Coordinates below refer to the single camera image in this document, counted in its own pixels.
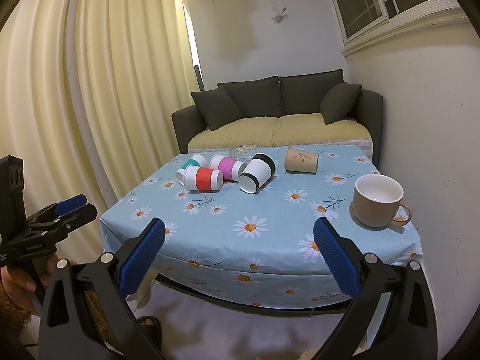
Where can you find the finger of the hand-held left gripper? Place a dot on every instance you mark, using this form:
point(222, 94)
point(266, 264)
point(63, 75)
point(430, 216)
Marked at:
point(80, 213)
point(71, 203)

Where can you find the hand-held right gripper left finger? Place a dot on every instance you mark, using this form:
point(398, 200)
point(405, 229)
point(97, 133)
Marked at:
point(144, 258)

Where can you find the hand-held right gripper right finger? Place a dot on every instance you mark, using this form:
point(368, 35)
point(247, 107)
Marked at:
point(335, 258)

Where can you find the person's left forearm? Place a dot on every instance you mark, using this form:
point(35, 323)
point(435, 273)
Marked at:
point(13, 315)

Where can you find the red band paper cup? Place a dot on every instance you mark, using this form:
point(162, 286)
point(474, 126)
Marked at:
point(202, 179)

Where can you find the brown paper cup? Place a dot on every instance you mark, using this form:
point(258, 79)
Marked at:
point(298, 159)

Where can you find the teal band paper cup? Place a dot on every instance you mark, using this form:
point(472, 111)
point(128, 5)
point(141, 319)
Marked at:
point(193, 161)

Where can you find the black band paper cup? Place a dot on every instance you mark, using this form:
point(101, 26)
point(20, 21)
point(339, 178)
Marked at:
point(258, 171)

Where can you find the pink band paper cup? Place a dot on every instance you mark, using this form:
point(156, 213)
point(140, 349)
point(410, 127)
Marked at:
point(228, 167)

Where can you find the person's left hand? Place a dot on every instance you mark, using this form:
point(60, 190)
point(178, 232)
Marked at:
point(20, 277)

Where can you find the beige ceramic mug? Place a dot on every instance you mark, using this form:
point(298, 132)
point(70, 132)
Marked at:
point(371, 210)

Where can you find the dark framed table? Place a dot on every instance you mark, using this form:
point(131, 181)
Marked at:
point(285, 309)

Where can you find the black slipper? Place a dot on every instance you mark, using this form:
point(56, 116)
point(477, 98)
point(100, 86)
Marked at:
point(152, 335)

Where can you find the blue daisy print tablecloth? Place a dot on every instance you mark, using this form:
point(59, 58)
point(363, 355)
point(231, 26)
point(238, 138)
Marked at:
point(262, 202)

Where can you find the cream curtain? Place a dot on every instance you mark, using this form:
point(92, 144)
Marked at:
point(93, 101)

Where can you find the clear plastic packaging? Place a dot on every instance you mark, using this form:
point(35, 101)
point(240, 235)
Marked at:
point(242, 151)

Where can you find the dark grey sofa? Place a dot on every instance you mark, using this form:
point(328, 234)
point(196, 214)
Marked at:
point(369, 120)

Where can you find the yellow sofa blanket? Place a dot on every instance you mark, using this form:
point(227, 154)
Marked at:
point(262, 131)

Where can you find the dark grey throw pillow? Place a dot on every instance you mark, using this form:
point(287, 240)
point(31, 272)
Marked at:
point(217, 108)
point(339, 103)

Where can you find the dark grey back cushion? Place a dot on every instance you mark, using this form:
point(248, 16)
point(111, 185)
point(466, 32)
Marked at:
point(307, 92)
point(258, 97)

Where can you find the white framed window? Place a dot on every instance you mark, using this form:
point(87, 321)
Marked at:
point(378, 3)

